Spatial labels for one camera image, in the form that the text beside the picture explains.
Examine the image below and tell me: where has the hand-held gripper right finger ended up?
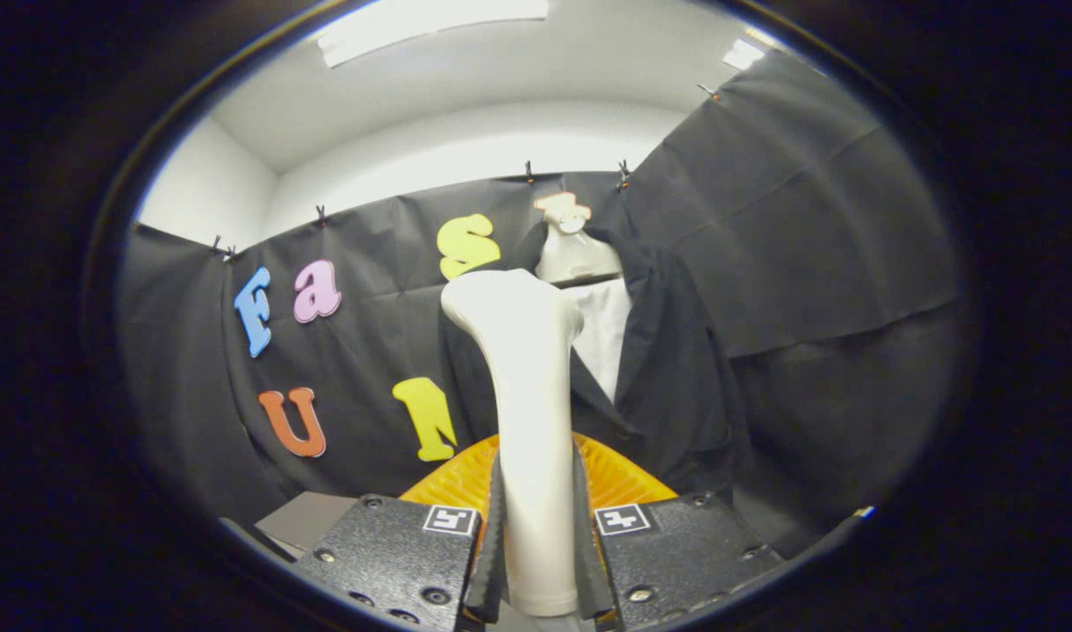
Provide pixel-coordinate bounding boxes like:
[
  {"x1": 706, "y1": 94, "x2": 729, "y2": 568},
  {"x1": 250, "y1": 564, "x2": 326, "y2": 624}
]
[{"x1": 573, "y1": 432, "x2": 787, "y2": 632}]

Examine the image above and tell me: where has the grey cabinet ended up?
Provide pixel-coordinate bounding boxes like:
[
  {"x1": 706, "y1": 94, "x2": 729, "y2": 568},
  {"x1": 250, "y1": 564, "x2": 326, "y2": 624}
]
[{"x1": 255, "y1": 492, "x2": 361, "y2": 556}]

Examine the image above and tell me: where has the white mannequin torso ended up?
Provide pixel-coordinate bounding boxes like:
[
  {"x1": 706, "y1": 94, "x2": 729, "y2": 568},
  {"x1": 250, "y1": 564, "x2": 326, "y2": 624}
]
[{"x1": 536, "y1": 219, "x2": 633, "y2": 405}]

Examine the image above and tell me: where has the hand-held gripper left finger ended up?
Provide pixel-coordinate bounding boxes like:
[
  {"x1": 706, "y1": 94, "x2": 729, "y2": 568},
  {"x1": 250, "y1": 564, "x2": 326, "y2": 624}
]
[{"x1": 290, "y1": 434, "x2": 506, "y2": 632}]

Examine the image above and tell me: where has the black backdrop cloth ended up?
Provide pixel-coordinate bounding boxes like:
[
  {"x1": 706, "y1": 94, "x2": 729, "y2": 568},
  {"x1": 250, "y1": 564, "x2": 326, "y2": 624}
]
[{"x1": 114, "y1": 53, "x2": 962, "y2": 563}]

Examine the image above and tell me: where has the black blazer jacket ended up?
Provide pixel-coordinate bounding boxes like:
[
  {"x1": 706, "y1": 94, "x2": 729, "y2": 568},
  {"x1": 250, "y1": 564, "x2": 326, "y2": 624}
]
[{"x1": 439, "y1": 219, "x2": 747, "y2": 506}]

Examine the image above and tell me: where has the row of black cloth clips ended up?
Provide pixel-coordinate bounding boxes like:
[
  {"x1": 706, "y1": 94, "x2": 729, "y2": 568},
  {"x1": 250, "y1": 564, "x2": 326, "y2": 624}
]
[{"x1": 206, "y1": 81, "x2": 725, "y2": 264}]

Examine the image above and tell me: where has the white garment steamer handle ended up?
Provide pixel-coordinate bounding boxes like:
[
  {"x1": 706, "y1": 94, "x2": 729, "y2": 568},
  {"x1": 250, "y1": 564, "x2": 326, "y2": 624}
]
[{"x1": 441, "y1": 268, "x2": 585, "y2": 618}]

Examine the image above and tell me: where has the small ceiling light panel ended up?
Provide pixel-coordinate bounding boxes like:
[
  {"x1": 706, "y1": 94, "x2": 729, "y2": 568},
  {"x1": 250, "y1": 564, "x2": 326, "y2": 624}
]
[{"x1": 723, "y1": 39, "x2": 766, "y2": 72}]

